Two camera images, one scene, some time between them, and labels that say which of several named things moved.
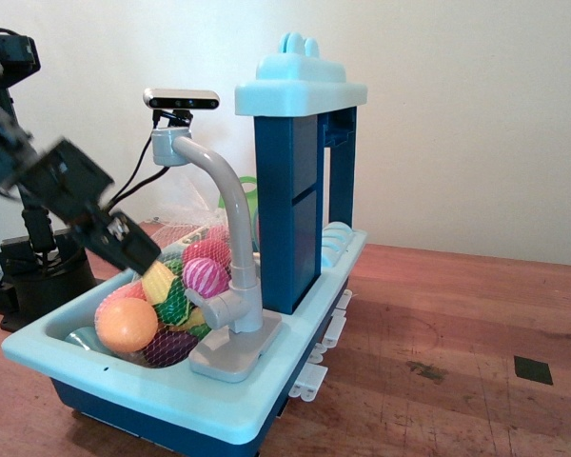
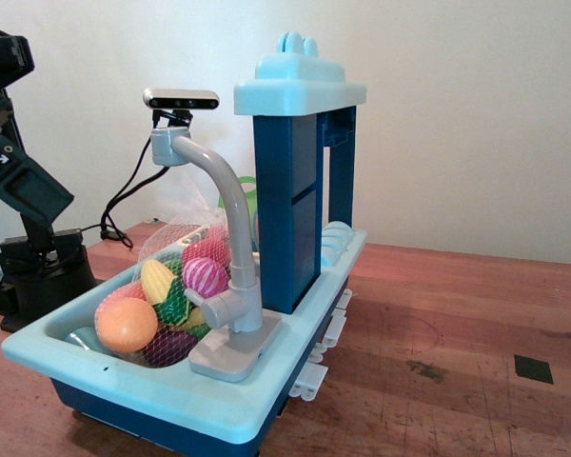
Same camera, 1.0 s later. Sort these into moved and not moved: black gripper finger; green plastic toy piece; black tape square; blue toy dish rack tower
Moved: black gripper finger
Not moved: blue toy dish rack tower; green plastic toy piece; black tape square
